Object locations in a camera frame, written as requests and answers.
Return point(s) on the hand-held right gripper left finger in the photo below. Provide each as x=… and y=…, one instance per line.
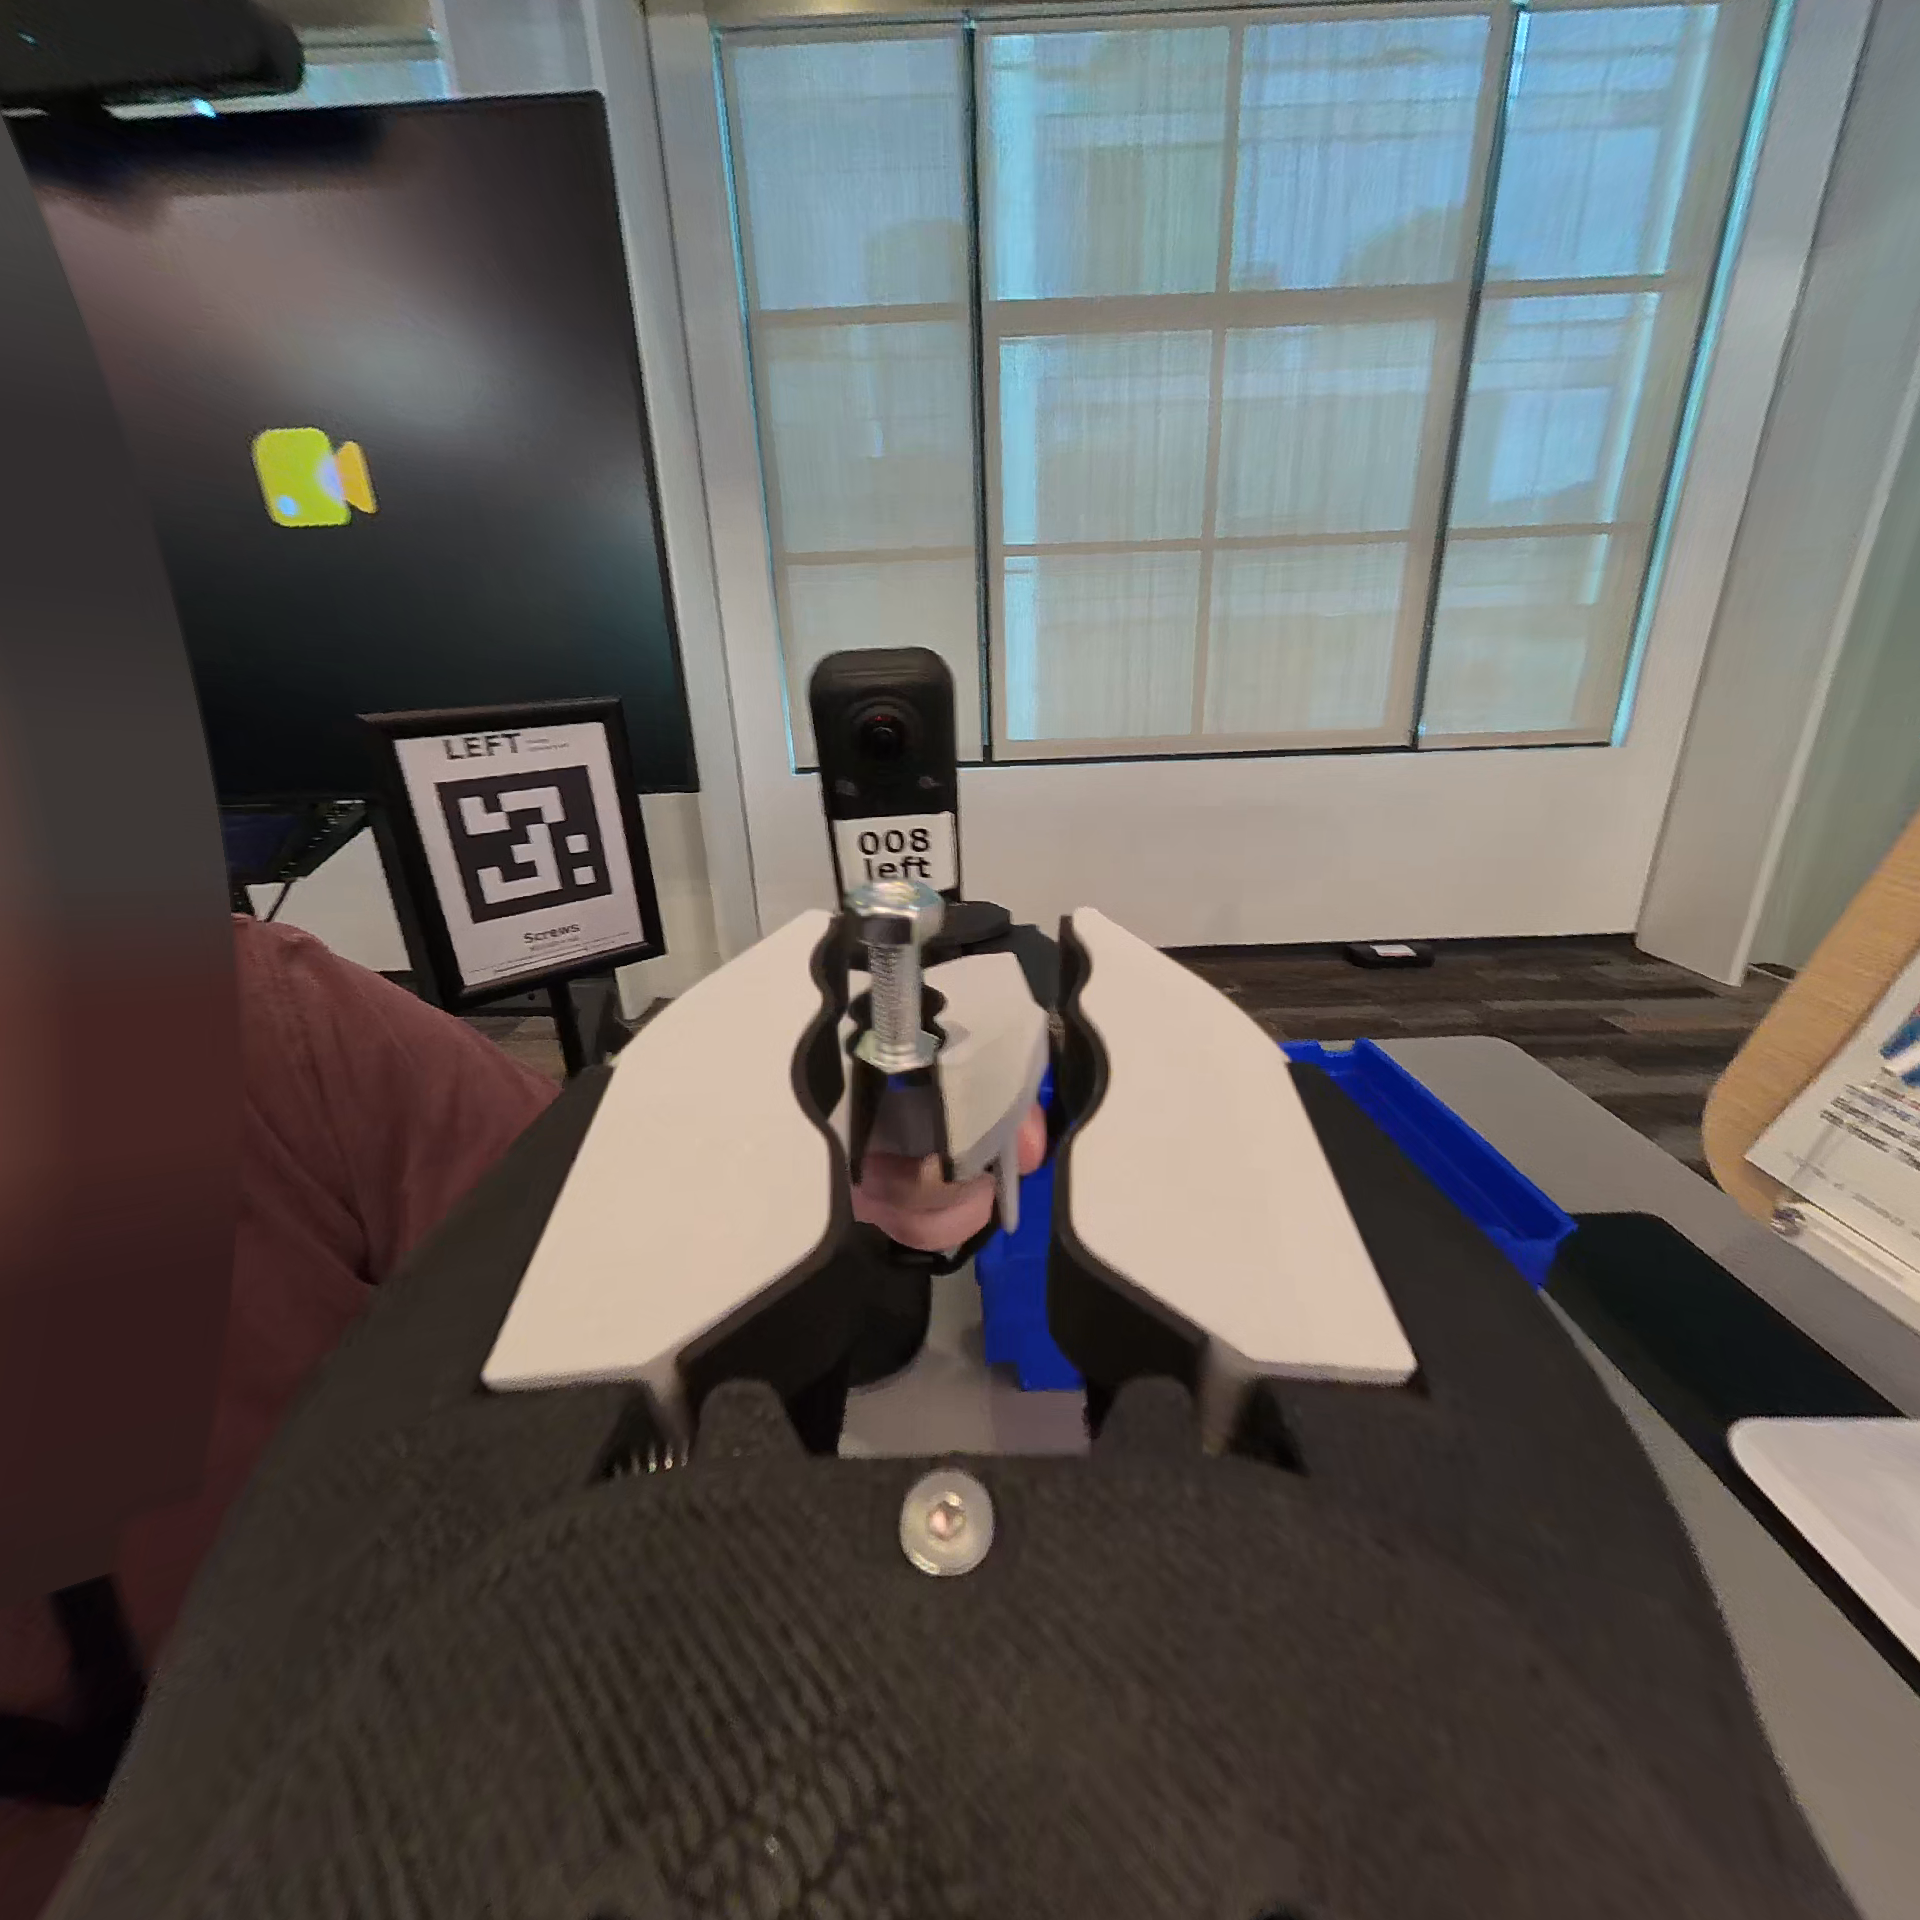
x=674, y=1185

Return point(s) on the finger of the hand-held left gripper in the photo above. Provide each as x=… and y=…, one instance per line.
x=900, y=1118
x=991, y=1066

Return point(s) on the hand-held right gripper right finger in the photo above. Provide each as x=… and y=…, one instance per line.
x=1231, y=1185

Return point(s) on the steel hex bolt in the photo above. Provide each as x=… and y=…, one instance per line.
x=897, y=991

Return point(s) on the steel hex nut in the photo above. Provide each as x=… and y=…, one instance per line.
x=892, y=905

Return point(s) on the blue plastic bin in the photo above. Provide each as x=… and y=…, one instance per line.
x=1441, y=1154

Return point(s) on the person's left hand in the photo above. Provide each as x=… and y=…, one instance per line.
x=937, y=1208

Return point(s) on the black floor outlet box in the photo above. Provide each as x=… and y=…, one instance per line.
x=1387, y=953

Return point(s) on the person's maroon shirt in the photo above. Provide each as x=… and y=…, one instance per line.
x=376, y=1096

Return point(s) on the black framed marker sign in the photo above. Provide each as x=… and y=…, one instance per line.
x=524, y=840

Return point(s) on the black flat mat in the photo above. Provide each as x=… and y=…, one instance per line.
x=1694, y=1305

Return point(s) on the large paned window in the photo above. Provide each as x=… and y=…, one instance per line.
x=1231, y=376

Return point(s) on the instruction sheet on stand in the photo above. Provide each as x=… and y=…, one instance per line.
x=1799, y=960

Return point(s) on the paper instruction sheet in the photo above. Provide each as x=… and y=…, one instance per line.
x=1860, y=1141

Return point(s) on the black wall display screen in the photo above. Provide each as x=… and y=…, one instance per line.
x=450, y=301

